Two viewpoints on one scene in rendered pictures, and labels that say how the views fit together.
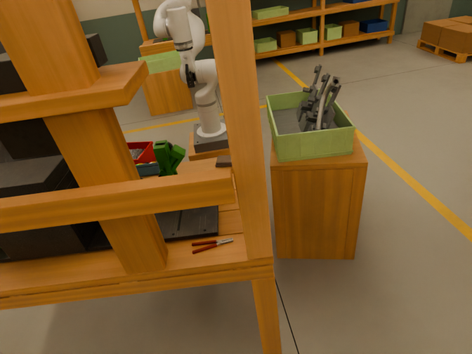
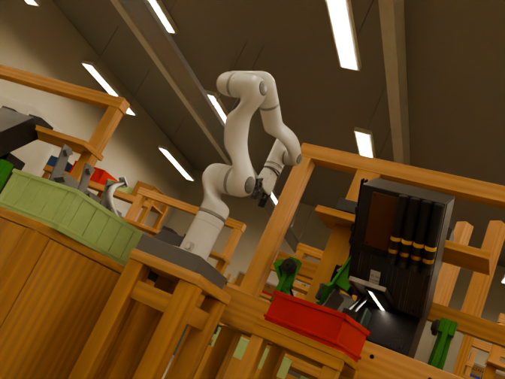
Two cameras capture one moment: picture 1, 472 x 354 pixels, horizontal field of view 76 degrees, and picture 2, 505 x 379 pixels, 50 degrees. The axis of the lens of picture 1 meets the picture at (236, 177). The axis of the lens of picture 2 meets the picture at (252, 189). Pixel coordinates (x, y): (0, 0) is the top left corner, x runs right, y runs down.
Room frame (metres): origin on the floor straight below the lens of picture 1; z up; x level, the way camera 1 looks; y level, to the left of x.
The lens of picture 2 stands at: (3.57, 1.23, 0.66)
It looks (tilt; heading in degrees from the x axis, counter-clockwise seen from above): 16 degrees up; 208
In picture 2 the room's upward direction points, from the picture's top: 25 degrees clockwise
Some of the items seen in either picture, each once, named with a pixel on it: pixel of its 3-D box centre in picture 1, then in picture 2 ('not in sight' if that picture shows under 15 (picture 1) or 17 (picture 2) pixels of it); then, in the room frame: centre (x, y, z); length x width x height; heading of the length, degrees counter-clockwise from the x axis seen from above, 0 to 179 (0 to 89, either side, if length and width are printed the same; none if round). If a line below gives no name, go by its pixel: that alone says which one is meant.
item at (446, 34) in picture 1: (462, 37); not in sight; (5.19, -4.19, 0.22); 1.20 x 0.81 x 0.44; 179
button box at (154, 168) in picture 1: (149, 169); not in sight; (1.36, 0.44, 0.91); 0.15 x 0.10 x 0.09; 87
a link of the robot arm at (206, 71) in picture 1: (207, 81); (217, 190); (1.69, 0.07, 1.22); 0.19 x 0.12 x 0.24; 83
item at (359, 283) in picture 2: not in sight; (375, 297); (1.17, 0.72, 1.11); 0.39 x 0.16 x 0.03; 177
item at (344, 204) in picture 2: (70, 54); (351, 208); (0.84, 0.36, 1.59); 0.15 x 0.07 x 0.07; 87
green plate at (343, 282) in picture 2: not in sight; (349, 277); (1.13, 0.57, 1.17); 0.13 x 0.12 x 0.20; 87
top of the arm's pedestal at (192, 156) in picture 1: (214, 142); (181, 277); (1.70, 0.10, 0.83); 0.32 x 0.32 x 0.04; 1
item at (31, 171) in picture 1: (39, 208); (386, 321); (0.94, 0.76, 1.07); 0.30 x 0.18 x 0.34; 87
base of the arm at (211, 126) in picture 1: (208, 116); (201, 238); (1.70, 0.10, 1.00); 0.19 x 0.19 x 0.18
